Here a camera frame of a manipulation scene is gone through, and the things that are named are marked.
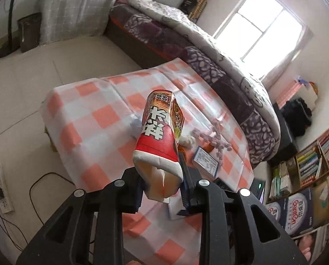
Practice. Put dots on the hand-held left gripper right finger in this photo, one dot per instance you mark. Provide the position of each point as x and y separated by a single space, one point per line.
185 187

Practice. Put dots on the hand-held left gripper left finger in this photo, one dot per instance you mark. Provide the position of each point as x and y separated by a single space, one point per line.
138 200

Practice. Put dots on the red paper noodle cup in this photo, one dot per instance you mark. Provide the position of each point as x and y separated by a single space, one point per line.
156 132

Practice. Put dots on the white carton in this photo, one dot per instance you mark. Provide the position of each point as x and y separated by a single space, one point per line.
174 207

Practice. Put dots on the small blue printed box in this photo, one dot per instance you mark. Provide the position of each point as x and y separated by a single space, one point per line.
276 214

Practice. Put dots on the small blue white box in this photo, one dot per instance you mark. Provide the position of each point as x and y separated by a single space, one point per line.
205 161

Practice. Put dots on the crumpled white tissue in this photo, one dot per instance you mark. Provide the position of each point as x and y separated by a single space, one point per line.
187 140

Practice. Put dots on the large blue printed box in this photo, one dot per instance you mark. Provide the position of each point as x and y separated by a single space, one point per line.
301 212

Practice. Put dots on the wooden bookshelf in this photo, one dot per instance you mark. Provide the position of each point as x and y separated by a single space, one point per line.
307 165

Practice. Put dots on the black low cabinet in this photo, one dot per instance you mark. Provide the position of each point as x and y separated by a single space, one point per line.
284 140

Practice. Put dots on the cardboard box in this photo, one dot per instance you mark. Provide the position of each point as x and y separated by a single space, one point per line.
325 193

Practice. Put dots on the crumpled white plastic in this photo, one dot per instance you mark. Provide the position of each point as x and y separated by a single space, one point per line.
134 125

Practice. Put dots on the black bag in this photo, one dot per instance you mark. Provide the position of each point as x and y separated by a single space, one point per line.
296 113

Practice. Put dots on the orange checkered tablecloth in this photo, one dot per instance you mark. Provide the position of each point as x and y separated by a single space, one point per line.
98 116

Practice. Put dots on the pink cabinet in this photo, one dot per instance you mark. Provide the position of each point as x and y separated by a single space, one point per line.
290 93

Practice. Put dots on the white container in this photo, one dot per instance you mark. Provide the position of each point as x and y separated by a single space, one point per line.
310 95

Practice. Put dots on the white power strip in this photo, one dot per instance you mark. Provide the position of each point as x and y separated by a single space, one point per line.
0 187

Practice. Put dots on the grey floral quilt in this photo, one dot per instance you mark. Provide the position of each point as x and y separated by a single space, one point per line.
208 44

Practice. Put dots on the bed with purple sheet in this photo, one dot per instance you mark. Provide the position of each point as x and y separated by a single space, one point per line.
159 36

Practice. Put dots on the window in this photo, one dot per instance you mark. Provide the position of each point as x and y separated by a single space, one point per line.
261 30

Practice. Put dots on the grey checkered sofa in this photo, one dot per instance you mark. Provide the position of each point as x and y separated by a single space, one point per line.
73 13

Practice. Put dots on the dark floor bin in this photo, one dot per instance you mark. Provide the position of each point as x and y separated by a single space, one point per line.
29 33

